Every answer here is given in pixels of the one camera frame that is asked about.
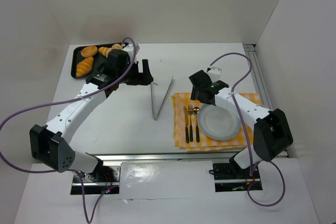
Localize aluminium front rail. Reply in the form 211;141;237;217
95;150;236;162

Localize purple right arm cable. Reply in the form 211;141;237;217
209;52;286;207

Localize metal tongs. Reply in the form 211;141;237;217
150;76;174;121

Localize yellow checkered cloth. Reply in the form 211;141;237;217
172;92;247;152

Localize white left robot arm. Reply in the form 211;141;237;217
29;44;153;182

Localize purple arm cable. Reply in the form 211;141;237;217
209;52;286;207
0;37;137;224

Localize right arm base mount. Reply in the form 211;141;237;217
208;163;263;193

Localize aluminium right rail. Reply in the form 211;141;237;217
243;44;289;158

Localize white round plate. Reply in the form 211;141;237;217
197;105;242;141

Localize round golden bun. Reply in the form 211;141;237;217
80;46;98;58

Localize spoon with green handle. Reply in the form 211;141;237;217
193;107;200;143

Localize large sugared round bread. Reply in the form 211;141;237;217
111;44;123;50

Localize black rectangular tray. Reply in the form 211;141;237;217
70;46;107;80

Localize aluminium rail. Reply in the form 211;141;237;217
243;44;289;158
95;150;236;162

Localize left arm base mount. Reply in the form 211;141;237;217
70;162;121;195

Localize striped croissant bread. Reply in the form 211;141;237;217
76;56;94;78

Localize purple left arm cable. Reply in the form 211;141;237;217
0;37;137;224

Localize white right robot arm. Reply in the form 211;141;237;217
189;70;293;175

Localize small cone bread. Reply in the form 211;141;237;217
98;47;112;58

